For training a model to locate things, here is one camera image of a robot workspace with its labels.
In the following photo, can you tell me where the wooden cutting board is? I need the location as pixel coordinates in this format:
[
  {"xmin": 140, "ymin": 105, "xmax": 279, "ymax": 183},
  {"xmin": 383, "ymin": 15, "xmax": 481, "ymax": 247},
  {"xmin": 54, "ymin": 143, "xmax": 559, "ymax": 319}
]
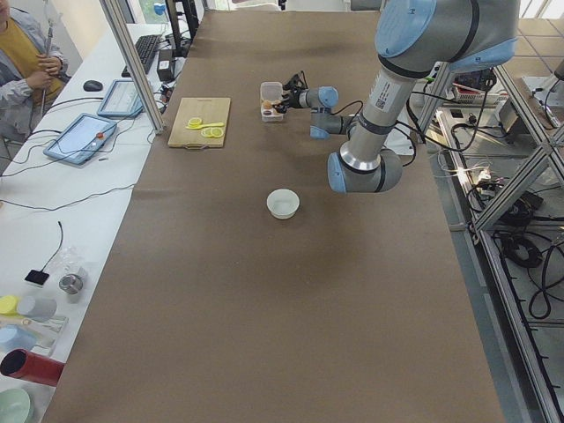
[{"xmin": 167, "ymin": 98, "xmax": 231, "ymax": 150}]

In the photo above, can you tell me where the clear plastic egg box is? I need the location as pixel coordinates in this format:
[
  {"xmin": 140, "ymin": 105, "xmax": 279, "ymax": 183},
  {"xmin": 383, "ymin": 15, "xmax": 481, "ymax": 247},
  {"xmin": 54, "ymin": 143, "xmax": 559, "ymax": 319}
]
[{"xmin": 259, "ymin": 81, "xmax": 284, "ymax": 122}]

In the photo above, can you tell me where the seated person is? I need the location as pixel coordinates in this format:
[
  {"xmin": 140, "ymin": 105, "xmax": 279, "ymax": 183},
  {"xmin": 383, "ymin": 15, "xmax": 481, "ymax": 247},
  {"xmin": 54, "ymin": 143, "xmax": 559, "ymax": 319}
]
[{"xmin": 1, "ymin": 1, "xmax": 70, "ymax": 142}]

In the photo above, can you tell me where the grey cup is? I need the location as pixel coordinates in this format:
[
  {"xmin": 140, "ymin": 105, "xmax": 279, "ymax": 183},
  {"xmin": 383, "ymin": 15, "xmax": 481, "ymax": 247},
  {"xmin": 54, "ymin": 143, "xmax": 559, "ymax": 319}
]
[{"xmin": 17, "ymin": 296, "xmax": 57, "ymax": 322}]

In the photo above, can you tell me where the red cylinder bottle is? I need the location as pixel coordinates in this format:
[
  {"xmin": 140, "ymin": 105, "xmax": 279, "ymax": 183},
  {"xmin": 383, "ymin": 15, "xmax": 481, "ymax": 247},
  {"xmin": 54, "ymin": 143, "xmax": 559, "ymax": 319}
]
[{"xmin": 1, "ymin": 349, "xmax": 65, "ymax": 387}]

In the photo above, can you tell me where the yellow cup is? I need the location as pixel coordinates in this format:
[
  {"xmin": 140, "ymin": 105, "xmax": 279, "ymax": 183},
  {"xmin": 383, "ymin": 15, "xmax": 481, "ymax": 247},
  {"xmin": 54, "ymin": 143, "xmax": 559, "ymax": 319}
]
[{"xmin": 0, "ymin": 295, "xmax": 20, "ymax": 316}]

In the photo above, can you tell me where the aluminium frame post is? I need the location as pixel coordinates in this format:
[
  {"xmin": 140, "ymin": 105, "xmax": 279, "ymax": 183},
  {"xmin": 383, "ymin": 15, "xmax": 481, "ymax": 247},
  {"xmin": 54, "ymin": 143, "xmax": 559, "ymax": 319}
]
[{"xmin": 100, "ymin": 0, "xmax": 165, "ymax": 135}]

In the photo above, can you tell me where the blue teach pendant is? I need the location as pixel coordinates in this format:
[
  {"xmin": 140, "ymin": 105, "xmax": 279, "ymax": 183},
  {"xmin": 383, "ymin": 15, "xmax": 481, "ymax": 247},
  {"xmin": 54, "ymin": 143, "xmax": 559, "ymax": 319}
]
[
  {"xmin": 97, "ymin": 78, "xmax": 143, "ymax": 119},
  {"xmin": 43, "ymin": 113, "xmax": 117, "ymax": 166}
]

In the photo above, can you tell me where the white ceramic bowl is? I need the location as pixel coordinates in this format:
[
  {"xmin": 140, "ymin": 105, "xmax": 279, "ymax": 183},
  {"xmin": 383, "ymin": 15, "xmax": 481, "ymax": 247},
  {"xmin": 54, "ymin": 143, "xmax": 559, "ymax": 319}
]
[{"xmin": 266, "ymin": 189, "xmax": 300, "ymax": 219}]

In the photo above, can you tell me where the steel cup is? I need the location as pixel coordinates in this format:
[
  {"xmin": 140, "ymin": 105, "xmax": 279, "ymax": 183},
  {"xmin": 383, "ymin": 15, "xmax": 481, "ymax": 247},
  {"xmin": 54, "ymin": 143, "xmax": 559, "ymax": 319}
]
[{"xmin": 58, "ymin": 273, "xmax": 85, "ymax": 304}]

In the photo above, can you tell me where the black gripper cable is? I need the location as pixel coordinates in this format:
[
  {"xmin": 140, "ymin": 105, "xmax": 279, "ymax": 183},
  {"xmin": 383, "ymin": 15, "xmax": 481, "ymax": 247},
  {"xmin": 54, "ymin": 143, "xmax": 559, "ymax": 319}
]
[{"xmin": 334, "ymin": 100, "xmax": 419, "ymax": 168}]

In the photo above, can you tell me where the black computer mouse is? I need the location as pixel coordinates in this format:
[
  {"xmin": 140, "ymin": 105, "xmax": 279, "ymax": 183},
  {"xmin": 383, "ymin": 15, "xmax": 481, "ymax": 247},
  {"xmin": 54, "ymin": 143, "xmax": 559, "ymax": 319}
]
[{"xmin": 83, "ymin": 79, "xmax": 103, "ymax": 93}]

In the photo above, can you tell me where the black keyboard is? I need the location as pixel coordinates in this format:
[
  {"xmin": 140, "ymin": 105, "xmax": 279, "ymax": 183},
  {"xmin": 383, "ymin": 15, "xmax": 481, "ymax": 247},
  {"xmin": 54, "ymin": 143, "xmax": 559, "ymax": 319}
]
[{"xmin": 135, "ymin": 34, "xmax": 161, "ymax": 74}]

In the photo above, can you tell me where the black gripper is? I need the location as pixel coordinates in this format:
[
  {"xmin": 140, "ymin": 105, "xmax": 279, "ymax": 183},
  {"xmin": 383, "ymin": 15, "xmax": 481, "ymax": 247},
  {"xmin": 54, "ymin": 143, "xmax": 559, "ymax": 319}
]
[{"xmin": 271, "ymin": 90, "xmax": 305, "ymax": 114}]

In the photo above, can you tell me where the green bowl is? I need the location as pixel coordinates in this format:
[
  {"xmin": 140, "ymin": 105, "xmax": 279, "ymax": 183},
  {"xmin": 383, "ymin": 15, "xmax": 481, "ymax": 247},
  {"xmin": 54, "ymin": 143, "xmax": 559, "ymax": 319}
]
[{"xmin": 1, "ymin": 388, "xmax": 33, "ymax": 423}]

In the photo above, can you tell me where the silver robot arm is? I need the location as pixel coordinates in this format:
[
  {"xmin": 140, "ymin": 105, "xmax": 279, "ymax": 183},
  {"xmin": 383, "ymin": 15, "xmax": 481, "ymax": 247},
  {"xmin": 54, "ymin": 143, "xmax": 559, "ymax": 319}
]
[{"xmin": 273, "ymin": 0, "xmax": 520, "ymax": 193}]

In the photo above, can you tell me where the black power adapter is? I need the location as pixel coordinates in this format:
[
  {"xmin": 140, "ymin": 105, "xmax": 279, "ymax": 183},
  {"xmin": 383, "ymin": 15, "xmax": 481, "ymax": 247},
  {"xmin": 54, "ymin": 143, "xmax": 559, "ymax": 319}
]
[{"xmin": 157, "ymin": 48, "xmax": 175, "ymax": 82}]

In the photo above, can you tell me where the light blue cup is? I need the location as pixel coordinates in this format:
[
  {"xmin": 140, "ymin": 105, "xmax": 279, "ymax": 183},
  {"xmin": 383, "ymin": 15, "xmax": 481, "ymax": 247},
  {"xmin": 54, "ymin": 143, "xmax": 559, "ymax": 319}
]
[{"xmin": 0, "ymin": 325, "xmax": 37, "ymax": 353}]

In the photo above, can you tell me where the black small pad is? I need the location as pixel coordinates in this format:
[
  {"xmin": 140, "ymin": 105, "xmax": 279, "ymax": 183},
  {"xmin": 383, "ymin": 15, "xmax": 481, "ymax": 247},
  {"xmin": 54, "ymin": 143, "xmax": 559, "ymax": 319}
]
[{"xmin": 24, "ymin": 270, "xmax": 49, "ymax": 286}]

